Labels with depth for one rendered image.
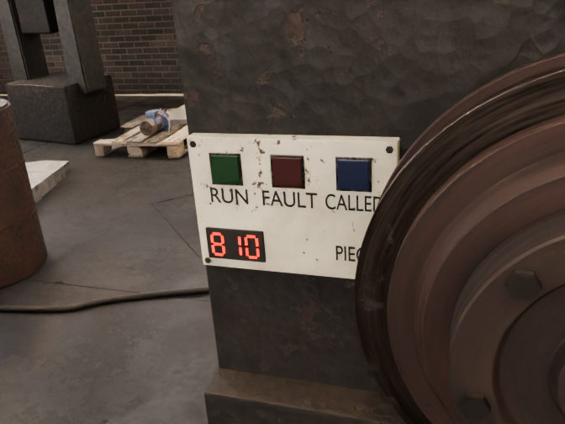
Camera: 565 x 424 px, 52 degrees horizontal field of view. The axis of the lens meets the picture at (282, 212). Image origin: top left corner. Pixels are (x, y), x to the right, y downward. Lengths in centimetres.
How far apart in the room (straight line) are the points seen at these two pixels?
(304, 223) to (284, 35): 22
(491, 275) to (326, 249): 30
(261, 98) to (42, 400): 190
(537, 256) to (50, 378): 224
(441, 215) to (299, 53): 27
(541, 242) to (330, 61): 33
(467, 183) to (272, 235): 31
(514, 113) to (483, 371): 21
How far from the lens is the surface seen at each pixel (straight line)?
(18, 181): 326
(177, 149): 496
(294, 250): 74
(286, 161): 69
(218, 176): 73
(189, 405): 223
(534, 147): 50
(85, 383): 246
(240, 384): 89
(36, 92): 601
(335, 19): 67
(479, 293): 48
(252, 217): 74
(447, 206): 52
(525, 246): 47
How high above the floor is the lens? 143
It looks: 23 degrees down
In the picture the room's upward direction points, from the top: 4 degrees counter-clockwise
